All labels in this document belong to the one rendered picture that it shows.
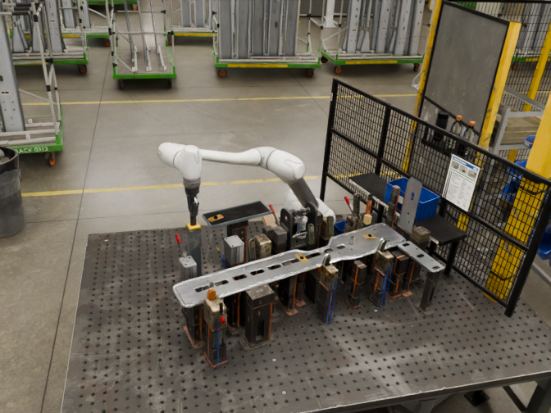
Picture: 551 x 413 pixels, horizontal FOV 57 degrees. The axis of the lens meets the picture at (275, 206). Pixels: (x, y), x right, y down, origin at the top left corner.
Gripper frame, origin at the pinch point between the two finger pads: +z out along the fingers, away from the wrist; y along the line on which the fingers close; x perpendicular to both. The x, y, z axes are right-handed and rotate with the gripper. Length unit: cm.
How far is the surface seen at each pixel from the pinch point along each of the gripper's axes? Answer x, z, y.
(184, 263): -12.0, 12.9, 18.2
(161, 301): -20, 49, 1
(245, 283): 12.1, 18.9, 39.0
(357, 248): 82, 19, 39
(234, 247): 13.7, 8.6, 21.9
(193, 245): -1.8, 14.1, 3.5
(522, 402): 152, 96, 123
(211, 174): 121, 119, -259
